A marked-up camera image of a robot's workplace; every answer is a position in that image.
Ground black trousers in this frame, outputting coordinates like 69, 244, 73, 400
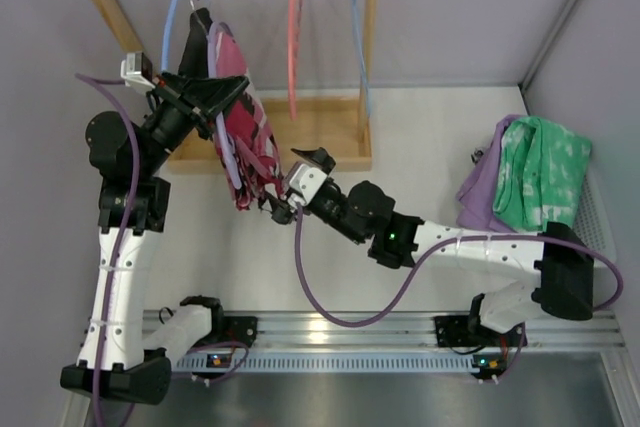
178, 8, 212, 78

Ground pink camouflage trousers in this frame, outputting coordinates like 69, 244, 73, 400
209, 30, 283, 210

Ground lilac plastic hanger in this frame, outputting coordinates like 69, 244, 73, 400
206, 21, 248, 196

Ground light blue plastic hanger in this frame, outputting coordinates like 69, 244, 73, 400
160, 0, 216, 73

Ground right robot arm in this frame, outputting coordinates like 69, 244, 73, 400
263, 148, 595, 335

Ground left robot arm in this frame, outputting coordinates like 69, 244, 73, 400
60, 72, 249, 405

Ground pink plastic hanger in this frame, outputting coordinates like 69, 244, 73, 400
287, 0, 304, 121

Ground wooden clothes rack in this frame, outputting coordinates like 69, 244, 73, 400
68, 0, 382, 175

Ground purple garment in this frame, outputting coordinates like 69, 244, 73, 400
456, 114, 520, 233

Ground green white garment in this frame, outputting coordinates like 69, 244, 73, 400
492, 116, 592, 232

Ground white plastic basket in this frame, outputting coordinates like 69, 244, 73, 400
573, 167, 617, 263

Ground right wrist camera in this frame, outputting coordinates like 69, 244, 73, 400
285, 162, 328, 208

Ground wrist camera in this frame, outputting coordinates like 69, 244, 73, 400
120, 51, 155, 94
285, 162, 328, 208

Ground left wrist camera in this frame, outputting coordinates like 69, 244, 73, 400
120, 51, 155, 94

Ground aluminium mounting rail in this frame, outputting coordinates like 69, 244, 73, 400
173, 312, 625, 376

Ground thin blue wire hanger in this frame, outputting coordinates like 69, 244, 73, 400
350, 0, 371, 118

